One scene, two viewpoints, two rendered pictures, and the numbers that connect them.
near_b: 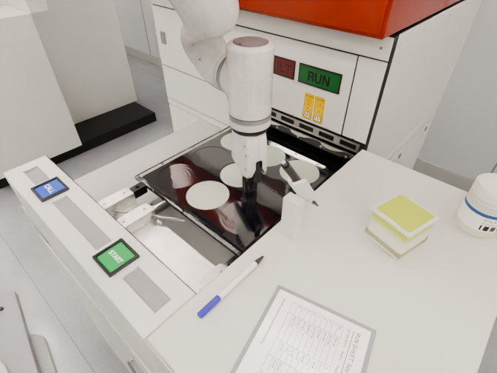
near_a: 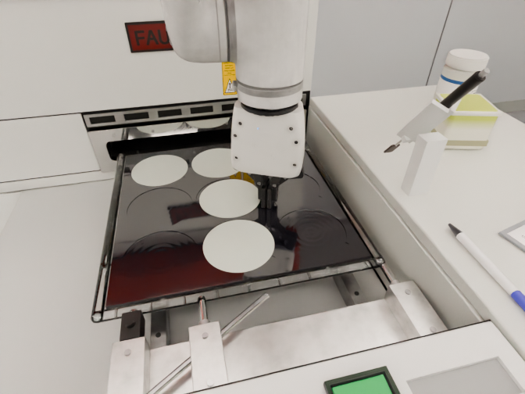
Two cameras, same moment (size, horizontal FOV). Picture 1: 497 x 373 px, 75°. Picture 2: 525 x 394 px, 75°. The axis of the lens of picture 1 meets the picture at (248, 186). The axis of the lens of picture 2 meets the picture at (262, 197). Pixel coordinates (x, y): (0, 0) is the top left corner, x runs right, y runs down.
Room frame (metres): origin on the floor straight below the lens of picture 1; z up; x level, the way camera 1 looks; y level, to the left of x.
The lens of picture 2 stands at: (0.35, 0.35, 1.26)
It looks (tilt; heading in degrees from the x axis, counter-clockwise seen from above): 39 degrees down; 305
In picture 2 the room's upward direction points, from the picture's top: straight up
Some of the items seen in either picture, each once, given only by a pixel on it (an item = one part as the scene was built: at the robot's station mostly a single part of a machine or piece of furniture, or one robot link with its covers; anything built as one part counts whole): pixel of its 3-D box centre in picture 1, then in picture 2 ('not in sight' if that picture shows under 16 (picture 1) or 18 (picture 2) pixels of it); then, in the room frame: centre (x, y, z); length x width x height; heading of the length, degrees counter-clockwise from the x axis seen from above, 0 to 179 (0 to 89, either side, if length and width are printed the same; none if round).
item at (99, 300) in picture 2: (192, 148); (112, 216); (0.77, 0.16, 0.90); 0.37 x 0.01 x 0.01; 138
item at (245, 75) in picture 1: (248, 77); (266, 17); (0.59, 0.00, 1.17); 0.09 x 0.08 x 0.13; 43
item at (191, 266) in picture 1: (159, 246); (279, 360); (0.44, 0.19, 0.87); 0.36 x 0.08 x 0.03; 48
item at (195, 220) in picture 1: (183, 212); (248, 287); (0.51, 0.14, 0.90); 0.38 x 0.01 x 0.01; 48
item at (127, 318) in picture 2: (138, 189); (132, 328); (0.59, 0.26, 0.90); 0.04 x 0.02 x 0.03; 138
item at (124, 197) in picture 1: (116, 202); (129, 382); (0.54, 0.30, 0.89); 0.08 x 0.03 x 0.03; 138
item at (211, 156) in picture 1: (239, 174); (227, 198); (0.65, 0.02, 0.90); 0.34 x 0.34 x 0.01; 48
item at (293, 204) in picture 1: (299, 201); (420, 142); (0.40, -0.08, 1.03); 0.06 x 0.04 x 0.13; 138
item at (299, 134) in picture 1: (285, 140); (205, 138); (0.81, -0.11, 0.89); 0.44 x 0.02 x 0.10; 48
